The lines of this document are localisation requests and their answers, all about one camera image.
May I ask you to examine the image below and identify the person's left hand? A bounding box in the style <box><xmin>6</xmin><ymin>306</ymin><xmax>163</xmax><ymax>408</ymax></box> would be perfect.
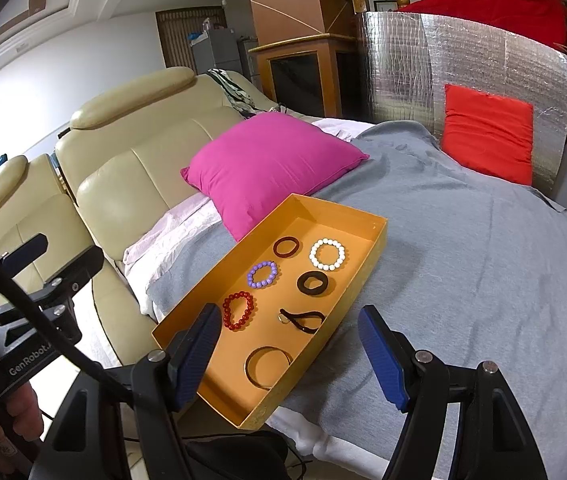
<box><xmin>0</xmin><ymin>382</ymin><xmax>45</xmax><ymax>461</ymax></box>

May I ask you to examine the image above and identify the grey blanket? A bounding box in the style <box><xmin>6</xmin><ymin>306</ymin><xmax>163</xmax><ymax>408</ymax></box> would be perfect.
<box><xmin>146</xmin><ymin>120</ymin><xmax>567</xmax><ymax>480</ymax></box>

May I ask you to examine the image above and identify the striped cloth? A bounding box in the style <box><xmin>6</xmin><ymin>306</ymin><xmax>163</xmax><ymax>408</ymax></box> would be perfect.
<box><xmin>207</xmin><ymin>67</ymin><xmax>264</xmax><ymax>116</ymax></box>

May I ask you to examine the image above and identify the beige leather sofa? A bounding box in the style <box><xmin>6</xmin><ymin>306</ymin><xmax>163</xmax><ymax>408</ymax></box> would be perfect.
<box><xmin>0</xmin><ymin>66</ymin><xmax>284</xmax><ymax>366</ymax></box>

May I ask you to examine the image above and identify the red cloth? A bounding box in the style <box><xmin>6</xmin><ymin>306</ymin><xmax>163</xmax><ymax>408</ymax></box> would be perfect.
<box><xmin>398</xmin><ymin>0</ymin><xmax>567</xmax><ymax>51</ymax></box>

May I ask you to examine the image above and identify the purple bead bracelet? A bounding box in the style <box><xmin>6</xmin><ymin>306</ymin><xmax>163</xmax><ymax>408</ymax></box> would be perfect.
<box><xmin>247</xmin><ymin>260</ymin><xmax>279</xmax><ymax>291</ymax></box>

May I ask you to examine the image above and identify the white bead bracelet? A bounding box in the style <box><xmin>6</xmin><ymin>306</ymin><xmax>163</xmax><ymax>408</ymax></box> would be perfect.
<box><xmin>308</xmin><ymin>238</ymin><xmax>347</xmax><ymax>272</ymax></box>

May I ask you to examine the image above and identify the dark red hair tie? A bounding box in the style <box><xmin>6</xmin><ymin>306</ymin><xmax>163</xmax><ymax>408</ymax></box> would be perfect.
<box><xmin>272</xmin><ymin>236</ymin><xmax>301</xmax><ymax>259</ymax></box>

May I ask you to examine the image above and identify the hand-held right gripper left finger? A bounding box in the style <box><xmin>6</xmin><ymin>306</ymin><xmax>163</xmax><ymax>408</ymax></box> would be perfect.
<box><xmin>28</xmin><ymin>303</ymin><xmax>223</xmax><ymax>480</ymax></box>

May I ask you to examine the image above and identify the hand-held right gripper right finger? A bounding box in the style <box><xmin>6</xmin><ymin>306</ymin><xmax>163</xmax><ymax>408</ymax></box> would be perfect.
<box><xmin>357</xmin><ymin>305</ymin><xmax>549</xmax><ymax>480</ymax></box>

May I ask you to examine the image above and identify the black pouch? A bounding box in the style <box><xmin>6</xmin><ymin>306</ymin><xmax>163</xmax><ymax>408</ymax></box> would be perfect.
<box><xmin>178</xmin><ymin>430</ymin><xmax>294</xmax><ymax>480</ymax></box>

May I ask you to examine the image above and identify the orange cardboard box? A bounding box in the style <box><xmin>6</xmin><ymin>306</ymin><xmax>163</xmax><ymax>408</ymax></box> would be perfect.
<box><xmin>151</xmin><ymin>192</ymin><xmax>389</xmax><ymax>431</ymax></box>

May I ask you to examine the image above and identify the grey refrigerator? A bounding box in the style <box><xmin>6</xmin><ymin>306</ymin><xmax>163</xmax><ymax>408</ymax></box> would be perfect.
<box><xmin>190</xmin><ymin>27</ymin><xmax>259</xmax><ymax>91</ymax></box>

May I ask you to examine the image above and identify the black hair tie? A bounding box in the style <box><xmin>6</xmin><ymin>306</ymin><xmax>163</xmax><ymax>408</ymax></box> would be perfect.
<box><xmin>296</xmin><ymin>270</ymin><xmax>335</xmax><ymax>296</ymax></box>

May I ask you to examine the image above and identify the red pillow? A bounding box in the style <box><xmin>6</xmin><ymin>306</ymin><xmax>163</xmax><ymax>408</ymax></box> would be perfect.
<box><xmin>440</xmin><ymin>84</ymin><xmax>535</xmax><ymax>186</ymax></box>

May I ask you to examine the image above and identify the silver insulation sheet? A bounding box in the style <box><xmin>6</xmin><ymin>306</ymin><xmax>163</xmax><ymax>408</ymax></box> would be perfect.
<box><xmin>356</xmin><ymin>10</ymin><xmax>567</xmax><ymax>201</ymax></box>

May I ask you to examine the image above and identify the black cord bracelet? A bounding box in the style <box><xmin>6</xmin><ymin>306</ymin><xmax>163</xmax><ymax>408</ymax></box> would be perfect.
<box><xmin>278</xmin><ymin>309</ymin><xmax>327</xmax><ymax>335</ymax></box>

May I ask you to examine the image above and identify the wooden slat door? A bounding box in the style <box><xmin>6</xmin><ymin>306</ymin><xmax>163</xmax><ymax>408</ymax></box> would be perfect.
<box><xmin>156</xmin><ymin>7</ymin><xmax>229</xmax><ymax>71</ymax></box>

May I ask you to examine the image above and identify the red bead bracelet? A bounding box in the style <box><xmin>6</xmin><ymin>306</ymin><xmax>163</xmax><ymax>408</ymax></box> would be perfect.
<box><xmin>222</xmin><ymin>291</ymin><xmax>256</xmax><ymax>333</ymax></box>

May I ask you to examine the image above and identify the black cable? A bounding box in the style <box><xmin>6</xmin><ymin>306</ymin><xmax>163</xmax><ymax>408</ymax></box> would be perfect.
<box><xmin>0</xmin><ymin>241</ymin><xmax>134</xmax><ymax>406</ymax></box>

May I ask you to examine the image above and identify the pink pillow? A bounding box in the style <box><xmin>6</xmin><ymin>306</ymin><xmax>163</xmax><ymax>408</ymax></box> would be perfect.
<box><xmin>180</xmin><ymin>111</ymin><xmax>370</xmax><ymax>242</ymax></box>

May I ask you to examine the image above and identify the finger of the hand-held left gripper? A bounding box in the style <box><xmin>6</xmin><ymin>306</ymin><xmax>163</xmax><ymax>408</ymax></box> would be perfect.
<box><xmin>28</xmin><ymin>246</ymin><xmax>105</xmax><ymax>306</ymax></box>
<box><xmin>0</xmin><ymin>232</ymin><xmax>49</xmax><ymax>281</ymax></box>

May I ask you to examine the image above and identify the silver bangle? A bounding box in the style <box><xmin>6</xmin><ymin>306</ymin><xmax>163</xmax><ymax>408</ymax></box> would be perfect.
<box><xmin>244</xmin><ymin>346</ymin><xmax>294</xmax><ymax>391</ymax></box>

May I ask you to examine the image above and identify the wooden cabinet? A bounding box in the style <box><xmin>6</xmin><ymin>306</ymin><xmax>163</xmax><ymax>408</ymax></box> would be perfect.
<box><xmin>244</xmin><ymin>0</ymin><xmax>364</xmax><ymax>121</ymax></box>

